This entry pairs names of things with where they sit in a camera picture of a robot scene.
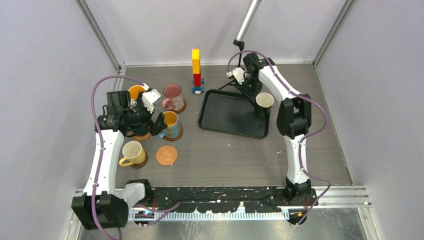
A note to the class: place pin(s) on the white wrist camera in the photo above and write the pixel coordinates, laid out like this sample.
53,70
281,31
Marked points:
149,97
238,74

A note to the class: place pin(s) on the dark green mug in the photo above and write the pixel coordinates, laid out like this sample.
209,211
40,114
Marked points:
129,133

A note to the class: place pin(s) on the cream yellow mug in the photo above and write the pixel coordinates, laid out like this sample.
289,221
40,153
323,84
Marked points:
133,153

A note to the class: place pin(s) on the black serving tray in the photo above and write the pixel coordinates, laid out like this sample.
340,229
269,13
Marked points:
231,112

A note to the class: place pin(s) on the floral white mug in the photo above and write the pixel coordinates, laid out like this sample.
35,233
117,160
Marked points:
135,93

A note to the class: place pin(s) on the rattan coaster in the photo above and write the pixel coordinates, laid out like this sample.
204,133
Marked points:
166,155
142,136

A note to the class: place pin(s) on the silver metal pole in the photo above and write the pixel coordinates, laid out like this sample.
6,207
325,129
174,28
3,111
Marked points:
248,17

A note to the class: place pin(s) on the toy brick tower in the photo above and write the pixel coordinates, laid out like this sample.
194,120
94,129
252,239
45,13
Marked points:
198,80

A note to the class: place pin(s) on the black white-inside mug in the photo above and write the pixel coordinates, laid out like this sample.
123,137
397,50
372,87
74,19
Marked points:
263,103

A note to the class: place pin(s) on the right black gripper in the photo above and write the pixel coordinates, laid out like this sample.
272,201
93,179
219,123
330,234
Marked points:
251,94

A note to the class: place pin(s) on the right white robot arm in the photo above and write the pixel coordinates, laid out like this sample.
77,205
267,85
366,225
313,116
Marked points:
263,85

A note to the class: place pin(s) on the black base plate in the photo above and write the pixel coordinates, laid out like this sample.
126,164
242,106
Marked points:
228,199

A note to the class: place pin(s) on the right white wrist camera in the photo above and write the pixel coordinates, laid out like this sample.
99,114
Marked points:
238,74

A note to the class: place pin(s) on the dark brown wooden coaster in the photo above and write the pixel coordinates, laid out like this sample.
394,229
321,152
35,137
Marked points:
140,165

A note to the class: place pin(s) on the black tripod stand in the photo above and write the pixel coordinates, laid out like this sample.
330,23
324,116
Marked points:
241,45

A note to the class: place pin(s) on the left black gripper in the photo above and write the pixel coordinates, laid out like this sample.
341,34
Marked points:
155,127

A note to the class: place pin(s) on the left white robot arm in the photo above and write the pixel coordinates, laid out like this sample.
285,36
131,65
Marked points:
101,205

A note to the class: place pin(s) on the rattan coaster front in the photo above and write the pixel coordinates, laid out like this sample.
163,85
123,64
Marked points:
142,136

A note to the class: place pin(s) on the blue patterned mug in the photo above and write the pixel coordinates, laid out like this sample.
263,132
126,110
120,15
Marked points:
173,123

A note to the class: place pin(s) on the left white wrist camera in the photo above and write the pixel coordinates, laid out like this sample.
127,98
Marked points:
149,97

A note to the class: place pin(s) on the pink ghost mug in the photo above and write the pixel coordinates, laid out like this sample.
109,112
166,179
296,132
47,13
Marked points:
173,98

